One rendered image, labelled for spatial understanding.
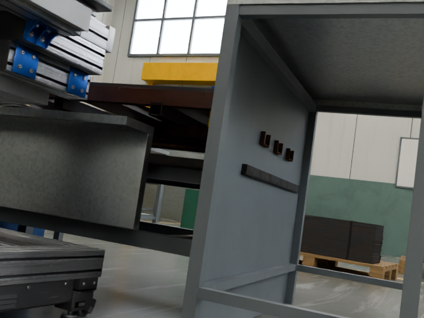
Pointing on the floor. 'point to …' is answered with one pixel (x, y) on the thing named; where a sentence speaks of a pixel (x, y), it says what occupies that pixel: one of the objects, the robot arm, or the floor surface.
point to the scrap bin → (189, 209)
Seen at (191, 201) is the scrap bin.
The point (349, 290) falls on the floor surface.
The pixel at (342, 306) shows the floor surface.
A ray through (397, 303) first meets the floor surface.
